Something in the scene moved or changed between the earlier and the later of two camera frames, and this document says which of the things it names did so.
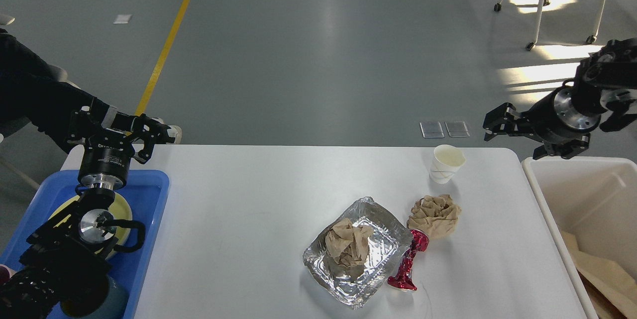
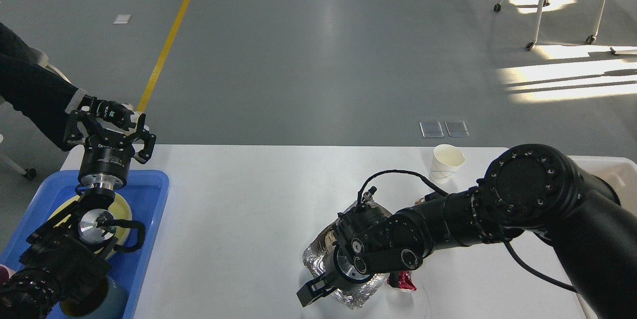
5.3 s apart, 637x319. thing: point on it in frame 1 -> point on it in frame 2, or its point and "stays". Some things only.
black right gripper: (556, 118) -> (342, 274)
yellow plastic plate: (120, 210) stays
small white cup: (446, 160) stays
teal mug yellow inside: (105, 298) stays
